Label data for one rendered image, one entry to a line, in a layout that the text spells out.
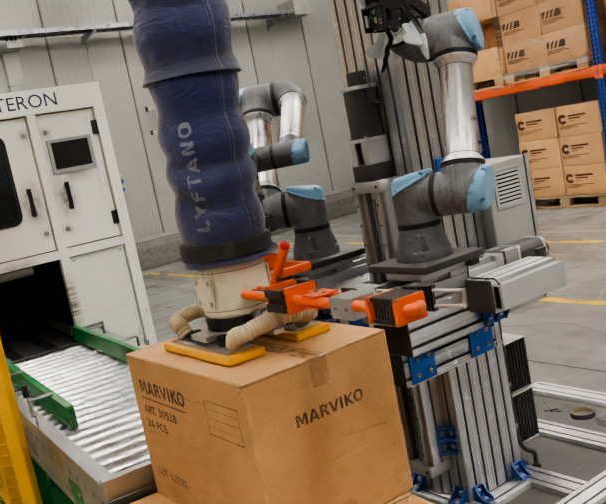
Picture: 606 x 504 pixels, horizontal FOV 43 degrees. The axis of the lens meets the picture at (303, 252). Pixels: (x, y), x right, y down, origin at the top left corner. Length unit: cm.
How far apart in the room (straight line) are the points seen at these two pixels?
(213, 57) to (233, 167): 25
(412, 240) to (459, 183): 20
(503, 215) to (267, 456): 117
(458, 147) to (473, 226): 46
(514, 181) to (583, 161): 733
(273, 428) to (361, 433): 24
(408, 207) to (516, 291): 36
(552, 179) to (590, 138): 75
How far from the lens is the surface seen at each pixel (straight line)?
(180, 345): 197
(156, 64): 184
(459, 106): 206
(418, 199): 203
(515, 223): 251
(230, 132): 182
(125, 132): 1181
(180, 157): 183
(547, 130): 1007
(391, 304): 141
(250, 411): 163
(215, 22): 185
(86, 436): 293
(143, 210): 1181
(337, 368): 175
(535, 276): 216
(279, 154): 232
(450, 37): 211
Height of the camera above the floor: 140
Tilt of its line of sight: 8 degrees down
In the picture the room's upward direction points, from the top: 11 degrees counter-clockwise
